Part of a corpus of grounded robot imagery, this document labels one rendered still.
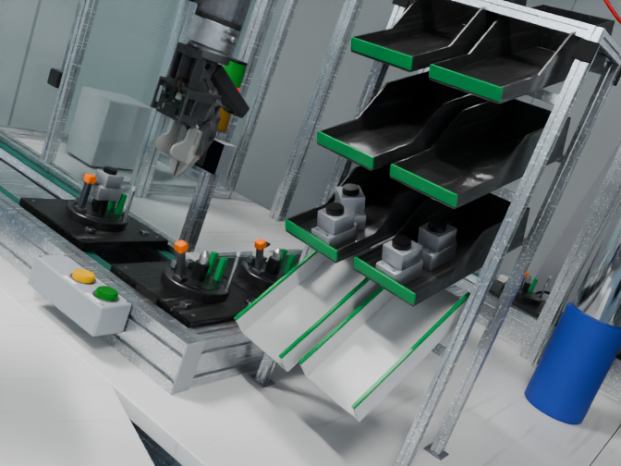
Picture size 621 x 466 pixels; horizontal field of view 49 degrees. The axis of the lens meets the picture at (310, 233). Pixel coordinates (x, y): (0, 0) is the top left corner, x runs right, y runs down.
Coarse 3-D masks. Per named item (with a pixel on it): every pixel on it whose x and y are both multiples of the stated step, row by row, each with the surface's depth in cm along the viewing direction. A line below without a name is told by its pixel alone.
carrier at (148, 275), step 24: (120, 264) 137; (144, 264) 142; (168, 264) 147; (192, 264) 143; (168, 288) 134; (192, 288) 133; (216, 288) 138; (240, 288) 148; (168, 312) 127; (192, 312) 128; (216, 312) 132
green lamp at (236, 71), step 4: (228, 64) 147; (232, 64) 147; (236, 64) 147; (228, 68) 148; (232, 68) 147; (236, 68) 147; (240, 68) 148; (244, 68) 149; (228, 72) 148; (232, 72) 148; (236, 72) 148; (240, 72) 148; (244, 72) 149; (232, 76) 148; (236, 76) 148; (240, 76) 149; (232, 80) 148; (236, 80) 148; (240, 80) 149; (236, 84) 149; (240, 84) 150
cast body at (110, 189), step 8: (104, 168) 153; (112, 168) 155; (96, 176) 154; (104, 176) 153; (112, 176) 153; (120, 176) 155; (104, 184) 153; (112, 184) 154; (120, 184) 156; (96, 192) 152; (104, 192) 153; (112, 192) 155; (120, 192) 157; (104, 200) 154; (112, 200) 156
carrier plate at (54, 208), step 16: (32, 208) 151; (48, 208) 153; (64, 208) 157; (48, 224) 148; (64, 224) 147; (128, 224) 162; (80, 240) 142; (96, 240) 145; (112, 240) 148; (128, 240) 152; (144, 240) 155; (160, 240) 159
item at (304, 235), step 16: (352, 176) 125; (368, 176) 128; (384, 176) 131; (368, 192) 130; (384, 192) 132; (400, 192) 132; (416, 192) 118; (320, 208) 123; (368, 208) 126; (384, 208) 127; (400, 208) 117; (416, 208) 120; (288, 224) 118; (304, 224) 121; (368, 224) 122; (384, 224) 116; (400, 224) 119; (304, 240) 116; (320, 240) 113; (368, 240) 115; (336, 256) 111
